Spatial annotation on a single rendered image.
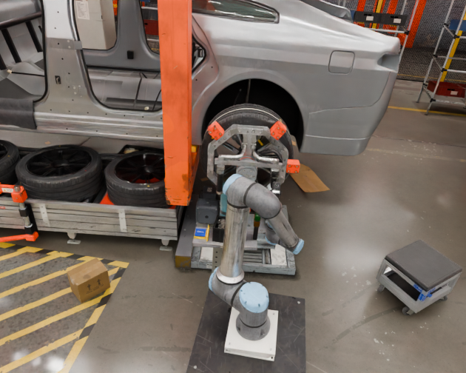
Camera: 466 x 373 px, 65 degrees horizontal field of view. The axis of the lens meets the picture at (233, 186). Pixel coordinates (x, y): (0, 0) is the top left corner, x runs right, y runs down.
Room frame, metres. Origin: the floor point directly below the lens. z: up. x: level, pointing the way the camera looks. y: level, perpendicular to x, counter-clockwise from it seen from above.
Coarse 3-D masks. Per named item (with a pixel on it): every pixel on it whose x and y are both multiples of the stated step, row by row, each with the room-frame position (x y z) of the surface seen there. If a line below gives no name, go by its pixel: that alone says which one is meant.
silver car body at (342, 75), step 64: (0, 0) 4.10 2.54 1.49; (64, 0) 2.68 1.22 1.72; (128, 0) 4.37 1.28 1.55; (192, 0) 2.68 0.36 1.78; (256, 0) 2.72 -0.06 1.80; (320, 0) 4.37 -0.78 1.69; (0, 64) 3.20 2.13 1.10; (64, 64) 2.64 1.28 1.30; (128, 64) 4.35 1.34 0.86; (192, 64) 4.28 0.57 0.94; (256, 64) 2.62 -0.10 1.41; (320, 64) 2.62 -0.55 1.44; (384, 64) 2.88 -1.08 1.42; (0, 128) 2.63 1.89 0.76; (64, 128) 2.63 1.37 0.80; (128, 128) 2.61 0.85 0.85; (192, 128) 2.62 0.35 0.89; (320, 128) 2.62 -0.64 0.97
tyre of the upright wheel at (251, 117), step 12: (228, 108) 2.45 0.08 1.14; (240, 108) 2.38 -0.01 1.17; (252, 108) 2.38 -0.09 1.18; (264, 108) 2.44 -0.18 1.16; (216, 120) 2.35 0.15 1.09; (228, 120) 2.26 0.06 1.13; (240, 120) 2.25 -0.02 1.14; (252, 120) 2.25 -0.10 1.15; (264, 120) 2.26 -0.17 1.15; (276, 120) 2.33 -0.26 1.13; (204, 144) 2.25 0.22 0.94; (288, 144) 2.25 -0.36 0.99; (204, 156) 2.25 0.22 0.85; (288, 156) 2.25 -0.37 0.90; (204, 168) 2.25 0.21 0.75
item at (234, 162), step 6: (216, 162) 1.98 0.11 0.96; (222, 162) 1.98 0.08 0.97; (228, 162) 1.98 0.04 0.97; (234, 162) 1.98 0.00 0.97; (240, 162) 1.98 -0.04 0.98; (246, 162) 1.98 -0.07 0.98; (252, 162) 1.98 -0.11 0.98; (258, 162) 1.99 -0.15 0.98; (264, 162) 2.00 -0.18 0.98; (270, 162) 2.00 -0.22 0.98; (276, 168) 1.98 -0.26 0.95
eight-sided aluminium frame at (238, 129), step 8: (232, 128) 2.17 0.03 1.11; (240, 128) 2.17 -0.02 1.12; (248, 128) 2.18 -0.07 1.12; (256, 128) 2.19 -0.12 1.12; (264, 128) 2.20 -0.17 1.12; (224, 136) 2.17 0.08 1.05; (272, 136) 2.17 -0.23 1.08; (216, 144) 2.17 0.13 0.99; (280, 144) 2.18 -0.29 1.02; (208, 152) 2.17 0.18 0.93; (280, 152) 2.17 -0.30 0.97; (208, 160) 2.17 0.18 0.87; (208, 168) 2.17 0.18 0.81; (208, 176) 2.17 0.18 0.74; (216, 176) 2.21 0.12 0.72; (280, 176) 2.17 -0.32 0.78; (216, 184) 2.17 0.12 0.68; (280, 184) 2.17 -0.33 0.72
